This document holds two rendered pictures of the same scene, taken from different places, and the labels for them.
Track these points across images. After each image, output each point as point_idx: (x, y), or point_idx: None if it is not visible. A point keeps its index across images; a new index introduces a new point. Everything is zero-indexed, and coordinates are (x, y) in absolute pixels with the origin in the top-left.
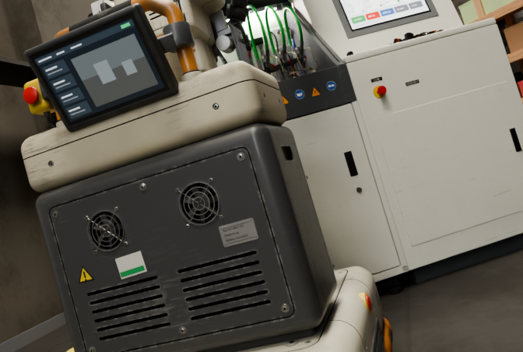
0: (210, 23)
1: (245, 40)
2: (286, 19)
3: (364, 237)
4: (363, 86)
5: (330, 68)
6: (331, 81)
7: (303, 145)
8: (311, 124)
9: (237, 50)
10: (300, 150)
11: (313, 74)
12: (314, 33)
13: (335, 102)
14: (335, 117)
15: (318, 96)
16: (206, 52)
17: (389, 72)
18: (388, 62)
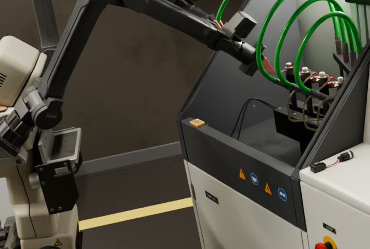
0: (27, 157)
1: (246, 62)
2: (346, 20)
3: None
4: (314, 223)
5: (283, 173)
6: (283, 190)
7: (256, 232)
8: (263, 218)
9: (42, 191)
10: (253, 234)
11: (266, 167)
12: (350, 77)
13: (285, 216)
14: (284, 232)
15: (270, 196)
16: (13, 189)
17: (345, 232)
18: (346, 219)
